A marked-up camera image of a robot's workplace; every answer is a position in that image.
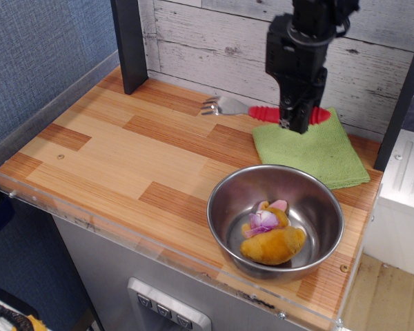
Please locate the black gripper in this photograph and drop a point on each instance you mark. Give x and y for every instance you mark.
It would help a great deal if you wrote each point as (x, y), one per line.
(296, 47)

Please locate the red handled metal fork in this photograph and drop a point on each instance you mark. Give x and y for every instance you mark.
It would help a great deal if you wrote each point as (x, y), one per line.
(218, 105)

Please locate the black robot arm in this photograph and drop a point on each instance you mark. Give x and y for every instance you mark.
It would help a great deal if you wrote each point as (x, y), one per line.
(339, 12)

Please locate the green cloth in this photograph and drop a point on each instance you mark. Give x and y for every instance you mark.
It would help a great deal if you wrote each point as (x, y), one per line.
(324, 151)

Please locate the stainless steel bowl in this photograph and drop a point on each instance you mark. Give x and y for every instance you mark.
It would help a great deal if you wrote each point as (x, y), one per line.
(311, 206)

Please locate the brown plush toy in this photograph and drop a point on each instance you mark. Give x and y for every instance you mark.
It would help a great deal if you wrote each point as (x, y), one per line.
(269, 237)

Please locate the white aluminium block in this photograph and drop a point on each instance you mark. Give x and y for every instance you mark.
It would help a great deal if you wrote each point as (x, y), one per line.
(390, 233)

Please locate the grey control panel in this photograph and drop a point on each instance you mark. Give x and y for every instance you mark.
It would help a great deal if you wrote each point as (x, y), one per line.
(156, 310)

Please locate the clear acrylic guard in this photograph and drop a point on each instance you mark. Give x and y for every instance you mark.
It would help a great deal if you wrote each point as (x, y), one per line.
(127, 178)

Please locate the black right post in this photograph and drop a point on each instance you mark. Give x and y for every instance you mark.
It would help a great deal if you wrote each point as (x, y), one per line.
(397, 120)

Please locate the black post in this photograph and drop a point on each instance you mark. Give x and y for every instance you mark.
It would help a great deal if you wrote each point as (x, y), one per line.
(130, 43)
(397, 120)

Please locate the black left post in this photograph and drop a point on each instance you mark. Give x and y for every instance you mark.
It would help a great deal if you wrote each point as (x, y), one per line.
(130, 43)

